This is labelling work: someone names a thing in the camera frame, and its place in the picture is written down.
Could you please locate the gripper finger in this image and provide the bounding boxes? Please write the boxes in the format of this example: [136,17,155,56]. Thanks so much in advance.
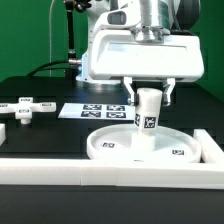
[123,77,139,106]
[163,78,175,106]

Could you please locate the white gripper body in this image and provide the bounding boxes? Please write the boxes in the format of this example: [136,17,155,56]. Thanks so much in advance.
[89,30,204,82]

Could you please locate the white round table top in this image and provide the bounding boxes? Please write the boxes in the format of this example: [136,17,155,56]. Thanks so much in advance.
[87,124,202,164]

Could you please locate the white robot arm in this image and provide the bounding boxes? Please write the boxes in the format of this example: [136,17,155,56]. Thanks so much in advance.
[78,0,204,105]

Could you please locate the white marker sheet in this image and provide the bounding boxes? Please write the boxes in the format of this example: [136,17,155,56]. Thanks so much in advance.
[59,103,135,120]

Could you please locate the white right fence bar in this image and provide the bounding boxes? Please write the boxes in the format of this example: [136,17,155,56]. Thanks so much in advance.
[193,129,224,164]

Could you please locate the white fence bar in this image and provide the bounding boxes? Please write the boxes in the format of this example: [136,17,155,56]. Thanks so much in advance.
[0,158,224,190]
[193,129,224,164]

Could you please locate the white cross-shaped table base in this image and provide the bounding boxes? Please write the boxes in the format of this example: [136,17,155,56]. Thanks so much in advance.
[0,97,56,125]

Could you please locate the white left fence block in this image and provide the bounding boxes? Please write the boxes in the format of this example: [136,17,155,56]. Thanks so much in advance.
[0,124,6,146]

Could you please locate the white front fence bar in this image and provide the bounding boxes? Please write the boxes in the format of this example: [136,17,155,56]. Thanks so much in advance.
[0,158,224,190]

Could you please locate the black camera stand pole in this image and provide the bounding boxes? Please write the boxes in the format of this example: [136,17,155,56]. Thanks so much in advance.
[63,0,92,65]

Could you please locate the grey hanging cable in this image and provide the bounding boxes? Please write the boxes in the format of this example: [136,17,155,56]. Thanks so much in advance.
[48,0,58,78]

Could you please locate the black cables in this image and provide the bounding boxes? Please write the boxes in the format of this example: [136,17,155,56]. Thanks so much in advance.
[26,59,82,78]

